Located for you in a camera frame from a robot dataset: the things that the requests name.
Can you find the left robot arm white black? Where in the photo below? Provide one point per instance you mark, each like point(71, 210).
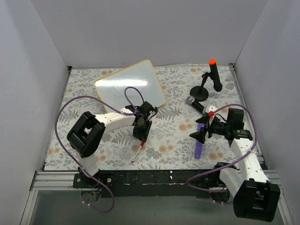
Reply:
point(87, 132)

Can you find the yellow framed whiteboard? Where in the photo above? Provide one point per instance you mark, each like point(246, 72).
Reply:
point(138, 82)

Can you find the black microphone stand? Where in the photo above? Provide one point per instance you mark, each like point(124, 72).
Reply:
point(200, 93)

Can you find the purple toy microphone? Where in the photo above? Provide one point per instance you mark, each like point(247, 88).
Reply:
point(199, 145)

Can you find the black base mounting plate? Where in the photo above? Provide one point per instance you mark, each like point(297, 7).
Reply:
point(126, 183)

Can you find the red white marker pen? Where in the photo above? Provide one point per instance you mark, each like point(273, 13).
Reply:
point(140, 147)

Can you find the aluminium frame rail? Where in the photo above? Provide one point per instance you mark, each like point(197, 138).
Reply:
point(53, 180)

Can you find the black microphone silver head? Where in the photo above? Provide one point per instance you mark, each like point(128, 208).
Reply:
point(192, 101)

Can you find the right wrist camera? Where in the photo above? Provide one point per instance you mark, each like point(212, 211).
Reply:
point(210, 110)

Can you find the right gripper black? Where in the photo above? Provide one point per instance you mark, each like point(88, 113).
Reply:
point(208, 126)

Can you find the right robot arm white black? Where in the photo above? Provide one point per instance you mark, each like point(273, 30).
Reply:
point(254, 196)

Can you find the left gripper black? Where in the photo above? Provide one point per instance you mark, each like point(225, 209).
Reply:
point(141, 132)

